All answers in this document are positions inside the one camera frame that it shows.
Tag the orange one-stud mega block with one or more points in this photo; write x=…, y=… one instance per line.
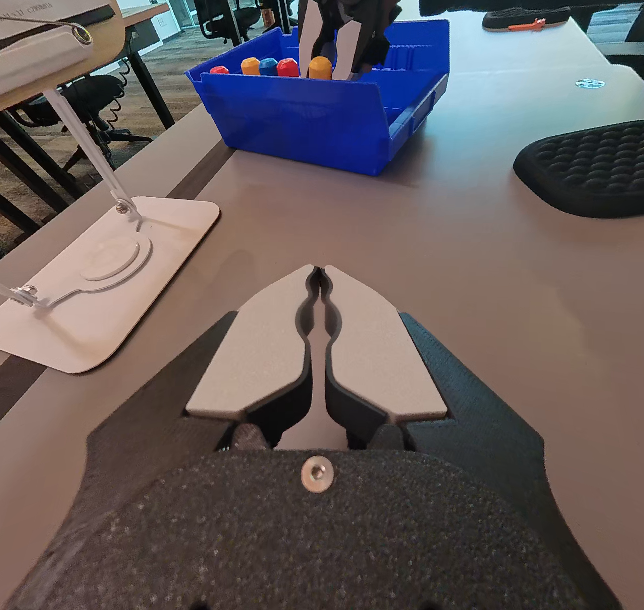
x=250, y=66
x=320, y=68

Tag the black office chair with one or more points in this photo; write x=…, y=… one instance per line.
x=221, y=16
x=90, y=92

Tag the small round table sticker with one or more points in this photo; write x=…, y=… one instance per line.
x=589, y=83

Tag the blue plastic bin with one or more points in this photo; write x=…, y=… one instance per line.
x=302, y=117

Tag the black flat pad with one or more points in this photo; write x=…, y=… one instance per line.
x=503, y=16

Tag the blue one-stud mega block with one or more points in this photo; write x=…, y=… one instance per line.
x=268, y=67

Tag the printed instruction sheet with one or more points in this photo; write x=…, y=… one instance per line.
x=40, y=1

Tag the white base document stand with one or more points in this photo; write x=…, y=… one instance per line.
x=100, y=293

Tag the small orange tool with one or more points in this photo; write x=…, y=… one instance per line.
x=526, y=26

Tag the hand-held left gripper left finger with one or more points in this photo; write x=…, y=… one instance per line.
x=256, y=358

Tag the red one-stud mega block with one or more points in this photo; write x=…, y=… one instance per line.
x=287, y=67
x=219, y=70

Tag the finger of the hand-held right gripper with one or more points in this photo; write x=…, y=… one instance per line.
x=309, y=32
x=347, y=52

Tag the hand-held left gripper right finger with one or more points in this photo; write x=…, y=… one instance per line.
x=387, y=363

